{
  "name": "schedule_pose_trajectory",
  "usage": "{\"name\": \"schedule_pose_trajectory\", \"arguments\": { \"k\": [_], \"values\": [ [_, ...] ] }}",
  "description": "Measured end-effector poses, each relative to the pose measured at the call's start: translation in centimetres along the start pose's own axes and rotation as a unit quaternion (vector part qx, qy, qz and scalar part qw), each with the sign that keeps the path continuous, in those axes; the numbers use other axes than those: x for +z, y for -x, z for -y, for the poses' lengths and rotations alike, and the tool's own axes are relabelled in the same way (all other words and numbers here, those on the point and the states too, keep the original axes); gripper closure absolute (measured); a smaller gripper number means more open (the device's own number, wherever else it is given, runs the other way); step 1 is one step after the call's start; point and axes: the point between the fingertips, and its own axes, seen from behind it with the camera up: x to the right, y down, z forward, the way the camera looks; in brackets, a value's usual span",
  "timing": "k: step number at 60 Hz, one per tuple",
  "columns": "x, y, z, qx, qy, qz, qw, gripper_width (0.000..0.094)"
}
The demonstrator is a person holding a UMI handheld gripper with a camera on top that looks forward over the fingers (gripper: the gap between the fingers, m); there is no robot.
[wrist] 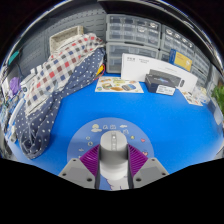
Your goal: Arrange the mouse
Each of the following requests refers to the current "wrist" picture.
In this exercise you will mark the white tissue box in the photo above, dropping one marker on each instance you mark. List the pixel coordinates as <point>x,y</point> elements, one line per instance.
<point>204,93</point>

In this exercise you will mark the red blue checked cloth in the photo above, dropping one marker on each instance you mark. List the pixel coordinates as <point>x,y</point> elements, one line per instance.
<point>60,66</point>

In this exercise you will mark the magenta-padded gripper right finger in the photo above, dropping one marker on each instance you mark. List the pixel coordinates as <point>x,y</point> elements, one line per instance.
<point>138,161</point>

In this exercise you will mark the green plant in white pot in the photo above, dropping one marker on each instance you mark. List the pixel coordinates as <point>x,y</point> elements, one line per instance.
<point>219,96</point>

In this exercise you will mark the yellow and blue box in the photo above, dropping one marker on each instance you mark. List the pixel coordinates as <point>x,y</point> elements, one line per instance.
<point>181,61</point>

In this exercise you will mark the small yellow object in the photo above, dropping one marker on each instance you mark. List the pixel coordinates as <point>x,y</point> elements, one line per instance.
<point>100,70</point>

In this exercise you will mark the white computer mouse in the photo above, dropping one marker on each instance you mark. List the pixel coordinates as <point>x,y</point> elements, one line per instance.
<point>114,150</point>

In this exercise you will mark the grey drawer cabinet stack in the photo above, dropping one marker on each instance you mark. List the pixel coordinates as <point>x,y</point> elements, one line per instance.
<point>176,40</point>
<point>201,63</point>
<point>133,30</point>

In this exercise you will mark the small black box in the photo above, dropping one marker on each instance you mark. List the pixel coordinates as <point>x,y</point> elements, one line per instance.
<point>156,83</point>

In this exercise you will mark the long white keyboard box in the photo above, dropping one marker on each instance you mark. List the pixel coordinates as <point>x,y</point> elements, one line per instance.
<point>136,66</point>

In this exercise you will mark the navy white-dotted cloth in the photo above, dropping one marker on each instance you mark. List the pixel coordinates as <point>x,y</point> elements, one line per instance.
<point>43,123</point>

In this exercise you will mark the white woven basket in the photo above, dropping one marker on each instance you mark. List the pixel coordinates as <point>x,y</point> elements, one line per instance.
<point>63,36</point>

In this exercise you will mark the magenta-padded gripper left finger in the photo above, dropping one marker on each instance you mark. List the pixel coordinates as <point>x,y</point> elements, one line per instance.
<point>89,161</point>

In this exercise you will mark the teal object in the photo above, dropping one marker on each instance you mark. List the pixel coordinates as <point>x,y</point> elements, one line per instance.
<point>13,57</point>

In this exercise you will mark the printed sticker sheet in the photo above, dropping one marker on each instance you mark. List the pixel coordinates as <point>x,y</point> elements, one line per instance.
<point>118,85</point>
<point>192,98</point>

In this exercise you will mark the purple object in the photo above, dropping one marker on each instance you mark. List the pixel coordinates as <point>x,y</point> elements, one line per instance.
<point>14,85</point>

